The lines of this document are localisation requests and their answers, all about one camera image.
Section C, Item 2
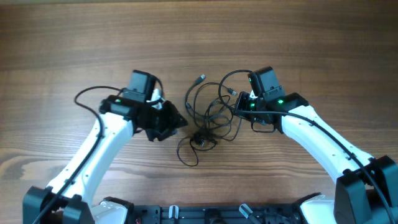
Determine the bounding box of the thick black USB cable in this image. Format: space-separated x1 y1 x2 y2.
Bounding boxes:
176 73 218 167

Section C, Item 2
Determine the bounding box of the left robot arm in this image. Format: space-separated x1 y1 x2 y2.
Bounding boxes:
22 70 188 223

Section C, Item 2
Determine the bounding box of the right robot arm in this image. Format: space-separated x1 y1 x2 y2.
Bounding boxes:
233 67 397 223

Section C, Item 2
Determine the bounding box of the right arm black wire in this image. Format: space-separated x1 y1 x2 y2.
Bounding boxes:
218 69 396 224

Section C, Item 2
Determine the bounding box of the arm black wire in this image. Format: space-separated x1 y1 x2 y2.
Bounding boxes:
30 85 125 224
218 69 396 224

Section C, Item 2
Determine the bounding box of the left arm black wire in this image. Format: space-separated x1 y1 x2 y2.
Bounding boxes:
30 85 125 224

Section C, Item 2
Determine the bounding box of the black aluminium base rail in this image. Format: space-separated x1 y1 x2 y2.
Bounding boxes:
127 204 304 224

